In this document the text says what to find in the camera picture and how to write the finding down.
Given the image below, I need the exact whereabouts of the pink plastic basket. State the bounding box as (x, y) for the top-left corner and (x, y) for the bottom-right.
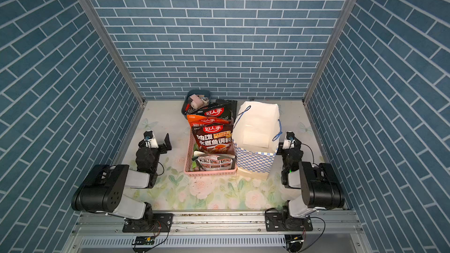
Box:
(184, 135), (237, 177)

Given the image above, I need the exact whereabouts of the orange seasoning packet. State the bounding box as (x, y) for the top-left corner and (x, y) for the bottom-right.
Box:
(187, 115), (232, 128)

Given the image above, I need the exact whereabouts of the small red white packet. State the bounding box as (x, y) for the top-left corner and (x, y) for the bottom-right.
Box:
(198, 154), (234, 171)

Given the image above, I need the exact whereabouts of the blue checkered paper bag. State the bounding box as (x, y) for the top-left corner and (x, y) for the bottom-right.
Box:
(232, 101), (282, 180)

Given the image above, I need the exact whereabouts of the dark red fish seasoning packet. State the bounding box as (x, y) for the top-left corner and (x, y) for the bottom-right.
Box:
(192, 123), (233, 153)

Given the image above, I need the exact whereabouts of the black green seasoning packet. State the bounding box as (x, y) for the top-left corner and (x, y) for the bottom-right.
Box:
(190, 102), (223, 117)

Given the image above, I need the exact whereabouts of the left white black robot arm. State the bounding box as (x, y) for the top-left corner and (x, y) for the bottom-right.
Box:
(71, 131), (172, 221)

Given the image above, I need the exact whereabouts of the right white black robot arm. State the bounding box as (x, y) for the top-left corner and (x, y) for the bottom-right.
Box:
(279, 133), (345, 219)

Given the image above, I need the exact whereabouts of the green small sachet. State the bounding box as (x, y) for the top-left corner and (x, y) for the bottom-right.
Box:
(191, 151), (205, 172)

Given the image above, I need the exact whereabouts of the pink tape dispenser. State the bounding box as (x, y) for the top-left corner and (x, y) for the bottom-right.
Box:
(188, 94), (210, 110)

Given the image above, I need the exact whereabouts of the teal storage bin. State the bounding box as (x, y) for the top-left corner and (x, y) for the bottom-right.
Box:
(181, 89), (211, 117)

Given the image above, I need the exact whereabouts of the green circuit board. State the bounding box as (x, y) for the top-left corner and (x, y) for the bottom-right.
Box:
(132, 236), (155, 247)

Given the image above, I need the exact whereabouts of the right circuit board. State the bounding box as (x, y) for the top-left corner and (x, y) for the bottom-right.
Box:
(284, 235), (304, 253)

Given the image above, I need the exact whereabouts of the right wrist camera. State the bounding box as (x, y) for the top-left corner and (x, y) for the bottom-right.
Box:
(282, 131), (295, 150)

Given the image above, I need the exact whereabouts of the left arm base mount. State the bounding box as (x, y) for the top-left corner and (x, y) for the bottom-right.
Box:
(122, 213), (173, 233)

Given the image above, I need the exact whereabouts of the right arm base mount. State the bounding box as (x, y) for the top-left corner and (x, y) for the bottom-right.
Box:
(264, 209), (313, 232)

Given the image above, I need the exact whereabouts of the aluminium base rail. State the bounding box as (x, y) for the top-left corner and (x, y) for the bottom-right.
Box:
(72, 210), (363, 237)

